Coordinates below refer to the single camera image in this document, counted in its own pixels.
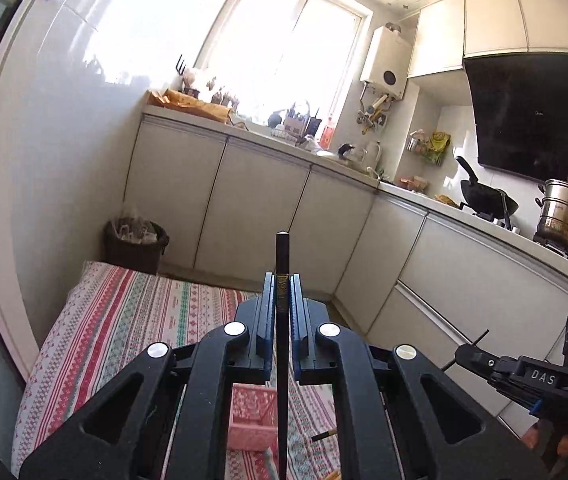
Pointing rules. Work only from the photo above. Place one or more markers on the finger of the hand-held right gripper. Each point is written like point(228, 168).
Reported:
point(539, 377)

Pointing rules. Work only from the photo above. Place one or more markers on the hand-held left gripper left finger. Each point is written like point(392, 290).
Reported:
point(270, 310)

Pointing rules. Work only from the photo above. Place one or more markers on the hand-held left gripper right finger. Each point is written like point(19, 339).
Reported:
point(295, 310)

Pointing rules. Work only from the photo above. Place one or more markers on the black chopstick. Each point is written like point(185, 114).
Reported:
point(323, 435)
point(482, 335)
point(283, 255)

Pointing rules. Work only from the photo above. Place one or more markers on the pink perforated plastic basket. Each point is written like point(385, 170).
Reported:
point(254, 412)

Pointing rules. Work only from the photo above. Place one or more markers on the gas stove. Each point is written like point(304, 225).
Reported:
point(544, 241)

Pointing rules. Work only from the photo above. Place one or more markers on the white base cabinets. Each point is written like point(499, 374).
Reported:
point(254, 200)

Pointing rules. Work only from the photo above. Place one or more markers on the stainless steel pot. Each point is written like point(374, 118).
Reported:
point(561, 215)

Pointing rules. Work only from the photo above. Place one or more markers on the dark trash bin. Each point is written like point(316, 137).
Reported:
point(134, 255)

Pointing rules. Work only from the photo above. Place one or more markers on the patterned woven tablecloth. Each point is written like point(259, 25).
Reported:
point(114, 310)

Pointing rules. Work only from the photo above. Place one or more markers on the black wok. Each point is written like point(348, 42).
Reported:
point(489, 202)

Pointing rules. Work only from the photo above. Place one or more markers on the white kettle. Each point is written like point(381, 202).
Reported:
point(372, 155)

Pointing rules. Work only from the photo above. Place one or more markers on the red bottle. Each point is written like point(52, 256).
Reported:
point(327, 135)

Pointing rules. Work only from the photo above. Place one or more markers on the brown utensil holder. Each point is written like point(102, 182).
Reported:
point(295, 125)

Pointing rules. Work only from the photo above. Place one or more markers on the water heater pipes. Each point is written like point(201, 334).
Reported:
point(374, 112)

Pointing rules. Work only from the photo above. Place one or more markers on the black range hood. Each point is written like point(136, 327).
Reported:
point(539, 120)

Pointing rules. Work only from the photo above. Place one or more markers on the yellow green packet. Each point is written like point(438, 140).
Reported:
point(439, 146)

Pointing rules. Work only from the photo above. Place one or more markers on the orange bag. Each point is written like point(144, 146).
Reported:
point(189, 102)

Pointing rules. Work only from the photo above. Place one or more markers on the kitchen window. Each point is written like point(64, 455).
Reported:
point(274, 50)

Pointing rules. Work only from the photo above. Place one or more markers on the white water heater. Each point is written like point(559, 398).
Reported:
point(381, 60)

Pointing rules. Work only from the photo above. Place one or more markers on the white wall cabinets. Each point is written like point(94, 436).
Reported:
point(489, 20)

